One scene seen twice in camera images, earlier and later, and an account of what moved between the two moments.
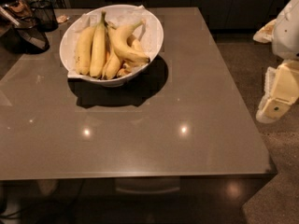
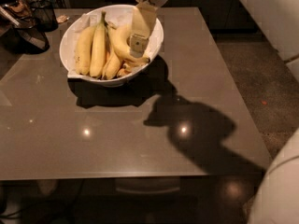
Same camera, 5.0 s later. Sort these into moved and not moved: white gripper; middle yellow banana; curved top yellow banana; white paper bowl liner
Moved: white gripper
Not moved: white paper bowl liner; curved top yellow banana; middle yellow banana
